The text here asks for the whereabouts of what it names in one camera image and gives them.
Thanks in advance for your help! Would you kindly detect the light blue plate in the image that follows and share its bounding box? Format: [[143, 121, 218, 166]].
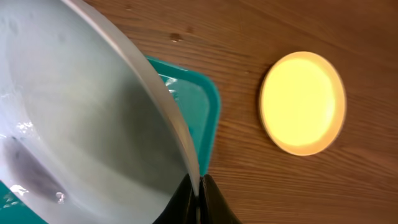
[[1, 0, 200, 223]]

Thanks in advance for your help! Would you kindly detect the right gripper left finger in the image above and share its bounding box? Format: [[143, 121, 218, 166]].
[[154, 175, 197, 224]]

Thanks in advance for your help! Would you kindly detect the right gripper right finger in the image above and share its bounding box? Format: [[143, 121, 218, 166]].
[[199, 174, 242, 224]]

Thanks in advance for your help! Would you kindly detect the yellow-green plate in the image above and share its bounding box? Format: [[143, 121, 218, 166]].
[[259, 51, 347, 156]]

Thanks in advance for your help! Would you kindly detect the teal plastic tray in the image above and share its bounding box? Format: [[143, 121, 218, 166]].
[[1, 56, 221, 224]]

